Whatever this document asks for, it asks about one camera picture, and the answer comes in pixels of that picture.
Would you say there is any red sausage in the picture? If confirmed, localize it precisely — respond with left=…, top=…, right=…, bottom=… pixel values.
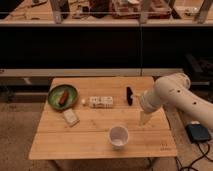
left=59, top=90, right=69, bottom=106

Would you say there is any long workbench shelf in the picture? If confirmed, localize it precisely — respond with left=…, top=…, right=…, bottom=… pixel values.
left=0, top=0, right=213, bottom=27

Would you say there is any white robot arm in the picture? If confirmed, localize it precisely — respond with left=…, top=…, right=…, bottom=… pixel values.
left=139, top=73, right=213, bottom=131

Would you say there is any green plate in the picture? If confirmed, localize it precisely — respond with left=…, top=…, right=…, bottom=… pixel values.
left=47, top=84, right=78, bottom=111

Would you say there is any wooden table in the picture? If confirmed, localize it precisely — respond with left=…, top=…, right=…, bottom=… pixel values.
left=29, top=77, right=177, bottom=160

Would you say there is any white plastic bottle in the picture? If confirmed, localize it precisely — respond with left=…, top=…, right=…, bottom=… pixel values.
left=81, top=96, right=114, bottom=108

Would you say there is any black power box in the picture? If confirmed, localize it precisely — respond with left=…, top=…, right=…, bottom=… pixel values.
left=185, top=124, right=212, bottom=143

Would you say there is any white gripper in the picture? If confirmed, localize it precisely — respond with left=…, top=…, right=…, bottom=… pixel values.
left=139, top=89, right=162, bottom=126

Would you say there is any black eraser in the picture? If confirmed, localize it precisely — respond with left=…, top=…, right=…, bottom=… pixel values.
left=126, top=87, right=133, bottom=106

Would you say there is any black cable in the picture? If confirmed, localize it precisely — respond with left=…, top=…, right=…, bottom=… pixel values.
left=175, top=141, right=213, bottom=171

